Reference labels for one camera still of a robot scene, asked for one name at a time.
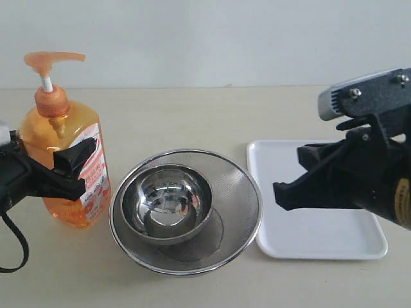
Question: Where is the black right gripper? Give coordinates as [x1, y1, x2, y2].
[272, 114, 410, 229]

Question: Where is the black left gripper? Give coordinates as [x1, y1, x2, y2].
[1, 130, 97, 213]

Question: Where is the orange dish soap pump bottle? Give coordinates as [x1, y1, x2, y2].
[18, 51, 111, 228]

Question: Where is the small stainless steel bowl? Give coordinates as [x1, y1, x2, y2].
[119, 163, 213, 246]

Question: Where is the white rectangular plastic tray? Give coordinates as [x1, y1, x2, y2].
[247, 140, 388, 260]

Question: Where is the steel mesh strainer basket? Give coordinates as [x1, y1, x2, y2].
[109, 149, 262, 276]

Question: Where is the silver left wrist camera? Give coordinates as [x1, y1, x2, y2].
[0, 120, 11, 147]

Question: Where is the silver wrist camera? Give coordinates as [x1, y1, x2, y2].
[317, 67, 411, 150]
[0, 120, 11, 147]

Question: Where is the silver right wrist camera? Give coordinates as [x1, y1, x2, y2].
[317, 67, 411, 150]

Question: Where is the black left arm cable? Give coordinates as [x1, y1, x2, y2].
[0, 195, 30, 275]

